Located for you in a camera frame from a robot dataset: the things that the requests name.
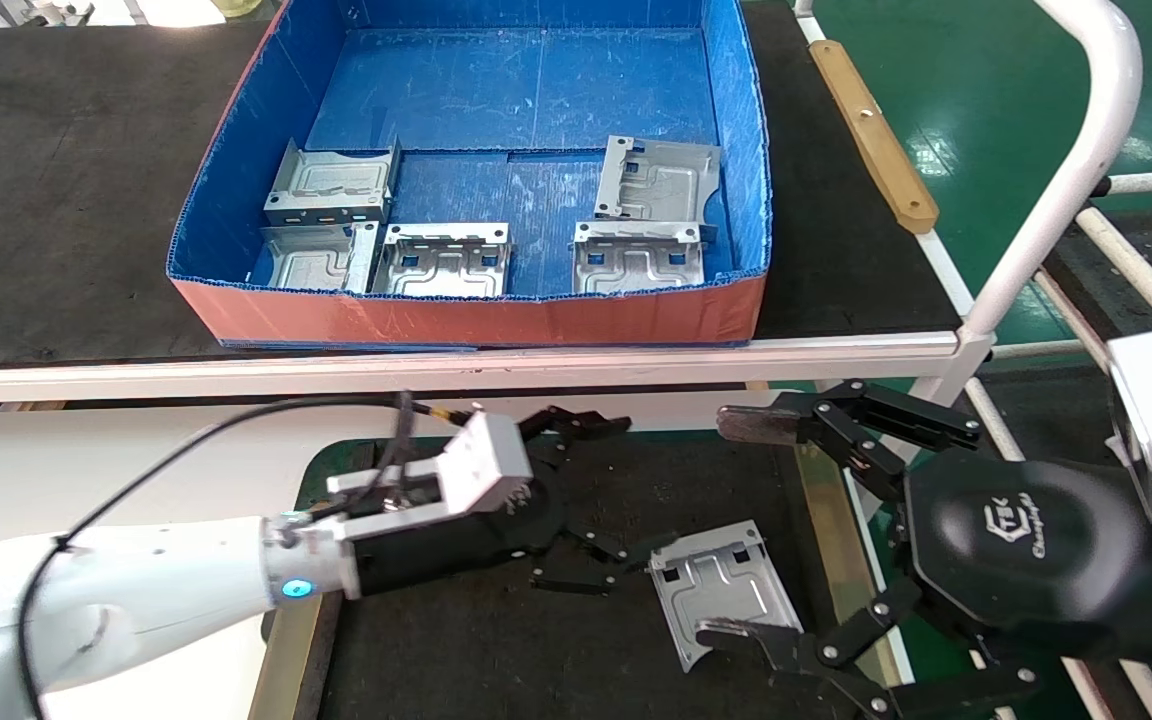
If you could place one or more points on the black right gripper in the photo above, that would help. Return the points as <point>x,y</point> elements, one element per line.
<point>1016,540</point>

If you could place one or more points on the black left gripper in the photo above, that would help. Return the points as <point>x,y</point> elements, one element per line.
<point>496,545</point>

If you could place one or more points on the silver stamped metal bracket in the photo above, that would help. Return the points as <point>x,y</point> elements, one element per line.
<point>666,180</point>
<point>441,268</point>
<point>636,268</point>
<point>311,262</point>
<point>331,182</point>
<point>726,585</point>

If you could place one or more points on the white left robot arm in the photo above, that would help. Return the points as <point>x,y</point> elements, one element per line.
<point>136,590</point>

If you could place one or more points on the blue corrugated plastic box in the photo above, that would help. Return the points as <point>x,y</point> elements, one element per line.
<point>476,320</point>

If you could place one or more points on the yellow metal edge strip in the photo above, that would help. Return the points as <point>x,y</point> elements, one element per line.
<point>291,670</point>
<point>826,520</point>

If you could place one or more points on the black work mat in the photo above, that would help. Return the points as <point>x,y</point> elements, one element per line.
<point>496,660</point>

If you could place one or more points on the black cart mat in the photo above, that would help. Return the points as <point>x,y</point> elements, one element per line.
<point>1096,290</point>

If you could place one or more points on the long tan wooden strip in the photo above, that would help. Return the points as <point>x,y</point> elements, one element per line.
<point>871,135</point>

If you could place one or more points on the large black table mat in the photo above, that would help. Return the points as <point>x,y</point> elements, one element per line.
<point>56,200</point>

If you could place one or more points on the grey white machine part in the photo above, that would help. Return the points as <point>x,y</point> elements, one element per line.
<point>46,12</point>

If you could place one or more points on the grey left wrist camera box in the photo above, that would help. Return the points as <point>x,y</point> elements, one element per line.
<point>486,460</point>

